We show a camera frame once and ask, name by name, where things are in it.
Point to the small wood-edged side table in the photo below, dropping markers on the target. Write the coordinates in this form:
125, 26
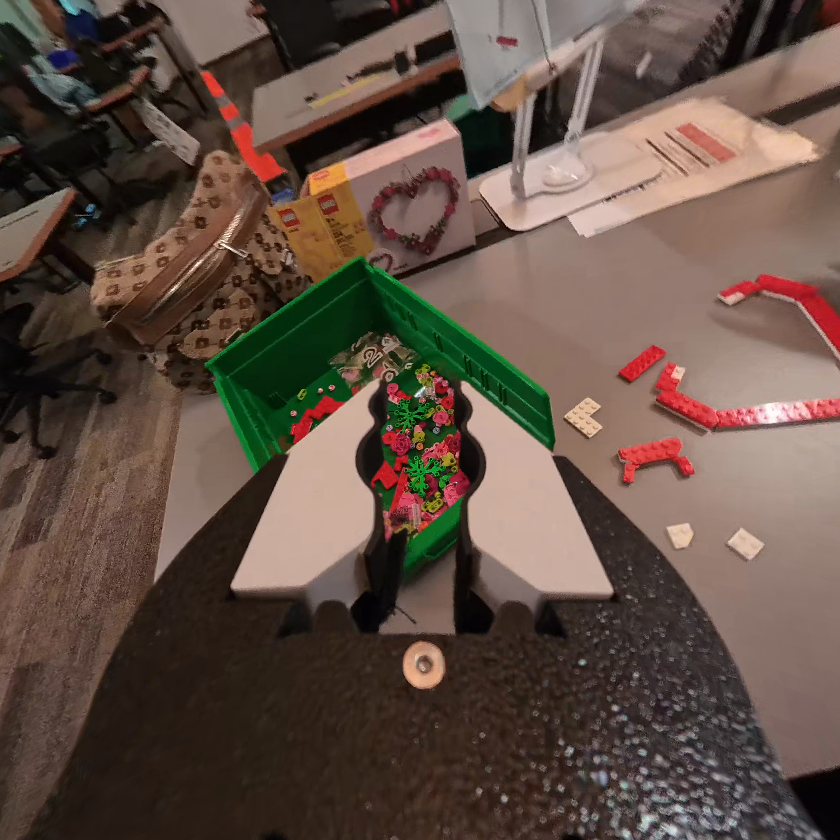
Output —
29, 229

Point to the white paper sheets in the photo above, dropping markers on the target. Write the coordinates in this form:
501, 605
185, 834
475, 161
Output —
695, 164

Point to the small white lego plate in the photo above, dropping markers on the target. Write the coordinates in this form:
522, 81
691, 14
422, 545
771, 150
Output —
680, 535
745, 543

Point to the green plastic bin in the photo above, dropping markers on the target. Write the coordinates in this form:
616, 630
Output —
295, 341

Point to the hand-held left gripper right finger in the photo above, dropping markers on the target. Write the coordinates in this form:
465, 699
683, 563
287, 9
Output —
531, 518

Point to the clear plastic bag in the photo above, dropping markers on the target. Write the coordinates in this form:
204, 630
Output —
371, 358

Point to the white paper sign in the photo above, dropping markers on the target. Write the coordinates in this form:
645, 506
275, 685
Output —
172, 131

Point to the red rectangular lego plate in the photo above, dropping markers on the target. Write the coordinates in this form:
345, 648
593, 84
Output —
642, 363

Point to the orange safety cone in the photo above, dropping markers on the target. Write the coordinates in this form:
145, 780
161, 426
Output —
244, 134

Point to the lego instruction booklet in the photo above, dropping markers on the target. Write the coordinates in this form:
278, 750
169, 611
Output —
512, 46

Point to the grey wood-edged table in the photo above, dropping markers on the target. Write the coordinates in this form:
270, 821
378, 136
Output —
341, 85

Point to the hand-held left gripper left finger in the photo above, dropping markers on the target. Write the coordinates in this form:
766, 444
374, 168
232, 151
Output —
308, 518

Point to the black office chair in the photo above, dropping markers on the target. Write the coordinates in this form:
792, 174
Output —
39, 374

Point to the red lego arc assembly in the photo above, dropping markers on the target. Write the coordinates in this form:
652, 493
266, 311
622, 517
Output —
741, 413
800, 295

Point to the white lego box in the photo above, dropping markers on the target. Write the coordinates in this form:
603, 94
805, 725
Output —
420, 190

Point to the beige corner lego plate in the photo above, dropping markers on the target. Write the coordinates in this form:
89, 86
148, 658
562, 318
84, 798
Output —
583, 415

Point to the small red white lego piece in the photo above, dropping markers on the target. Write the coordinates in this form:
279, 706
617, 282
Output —
669, 377

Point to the red lego bracket assembly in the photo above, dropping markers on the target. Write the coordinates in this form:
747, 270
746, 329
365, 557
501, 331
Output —
649, 453

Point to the pile of small lego pieces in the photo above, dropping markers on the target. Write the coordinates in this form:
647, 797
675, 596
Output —
426, 453

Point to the brown patterned bag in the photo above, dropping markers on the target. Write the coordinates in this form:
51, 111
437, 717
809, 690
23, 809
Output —
177, 275

